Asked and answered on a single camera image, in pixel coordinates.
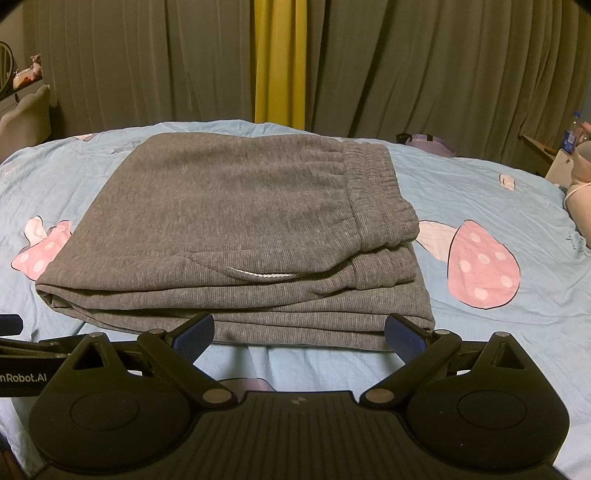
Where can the grey rounded object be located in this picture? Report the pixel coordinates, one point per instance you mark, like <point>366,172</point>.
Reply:
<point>582,159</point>

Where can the grey pants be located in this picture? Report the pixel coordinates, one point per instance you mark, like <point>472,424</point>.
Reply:
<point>207,207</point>

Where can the wooden bedside table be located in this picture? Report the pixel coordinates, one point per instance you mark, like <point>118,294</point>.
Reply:
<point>538,152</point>

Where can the grey curtain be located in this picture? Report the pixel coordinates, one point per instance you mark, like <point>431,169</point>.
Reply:
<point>138,60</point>
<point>438,60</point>

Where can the small white packet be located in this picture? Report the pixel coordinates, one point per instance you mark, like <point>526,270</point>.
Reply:
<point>508,182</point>

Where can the beige chair back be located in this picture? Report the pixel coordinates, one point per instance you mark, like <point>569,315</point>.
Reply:
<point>27,120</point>

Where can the dark round mirror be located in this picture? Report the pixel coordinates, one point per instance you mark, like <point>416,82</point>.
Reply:
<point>5,69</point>

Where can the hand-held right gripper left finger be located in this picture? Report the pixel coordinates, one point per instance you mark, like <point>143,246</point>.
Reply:
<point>196,337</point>

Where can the yellow curtain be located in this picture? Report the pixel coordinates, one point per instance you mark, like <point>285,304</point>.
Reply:
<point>279,60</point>

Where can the purple bag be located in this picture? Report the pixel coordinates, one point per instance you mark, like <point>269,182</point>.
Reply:
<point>431,143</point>

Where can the white box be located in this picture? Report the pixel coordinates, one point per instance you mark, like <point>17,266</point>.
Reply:
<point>559,168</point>

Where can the small plush toy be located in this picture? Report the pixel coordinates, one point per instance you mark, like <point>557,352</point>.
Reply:
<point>28,71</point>

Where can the light blue printed bedsheet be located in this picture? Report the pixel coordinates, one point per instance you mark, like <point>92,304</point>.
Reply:
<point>531,226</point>

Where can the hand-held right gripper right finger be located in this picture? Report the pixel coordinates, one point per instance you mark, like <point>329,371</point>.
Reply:
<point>406,337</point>

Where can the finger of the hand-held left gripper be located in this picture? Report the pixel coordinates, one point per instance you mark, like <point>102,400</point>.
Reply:
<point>10,324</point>
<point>27,347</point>

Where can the plastic water bottle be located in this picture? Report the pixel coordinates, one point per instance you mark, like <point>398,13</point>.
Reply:
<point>570,134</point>

